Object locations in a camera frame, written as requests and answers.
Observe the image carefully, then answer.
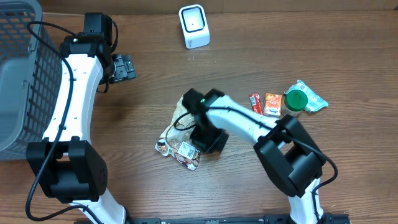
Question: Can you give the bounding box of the beige snack bag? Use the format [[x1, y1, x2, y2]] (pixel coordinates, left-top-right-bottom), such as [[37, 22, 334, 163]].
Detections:
[[154, 97, 201, 171]]

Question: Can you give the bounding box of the red stick packet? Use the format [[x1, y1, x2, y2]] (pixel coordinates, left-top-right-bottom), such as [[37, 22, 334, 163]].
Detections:
[[249, 93, 263, 114]]

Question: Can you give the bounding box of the orange small carton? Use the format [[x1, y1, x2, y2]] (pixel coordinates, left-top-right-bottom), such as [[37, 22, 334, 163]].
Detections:
[[263, 93, 282, 117]]

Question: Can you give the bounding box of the green lid jar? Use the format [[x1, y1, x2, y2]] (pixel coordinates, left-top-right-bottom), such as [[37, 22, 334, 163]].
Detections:
[[281, 90, 308, 116]]

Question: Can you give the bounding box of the teal snack packet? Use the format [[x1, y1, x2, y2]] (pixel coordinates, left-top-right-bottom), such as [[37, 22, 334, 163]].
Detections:
[[284, 80, 329, 113]]

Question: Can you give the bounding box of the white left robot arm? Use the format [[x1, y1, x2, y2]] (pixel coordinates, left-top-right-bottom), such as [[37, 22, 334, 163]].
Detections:
[[26, 12, 136, 223]]

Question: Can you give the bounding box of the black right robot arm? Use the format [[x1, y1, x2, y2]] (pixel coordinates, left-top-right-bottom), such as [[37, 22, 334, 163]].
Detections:
[[182, 89, 326, 223]]

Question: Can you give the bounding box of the white barcode scanner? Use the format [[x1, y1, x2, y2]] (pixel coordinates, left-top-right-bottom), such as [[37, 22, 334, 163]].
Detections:
[[178, 4, 210, 49]]

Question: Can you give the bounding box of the grey plastic mesh basket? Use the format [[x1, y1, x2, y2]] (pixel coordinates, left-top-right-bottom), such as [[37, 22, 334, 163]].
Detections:
[[1, 0, 62, 161]]

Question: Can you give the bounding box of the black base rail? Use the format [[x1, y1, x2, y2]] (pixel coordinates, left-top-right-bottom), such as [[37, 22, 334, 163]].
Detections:
[[128, 213, 351, 224]]

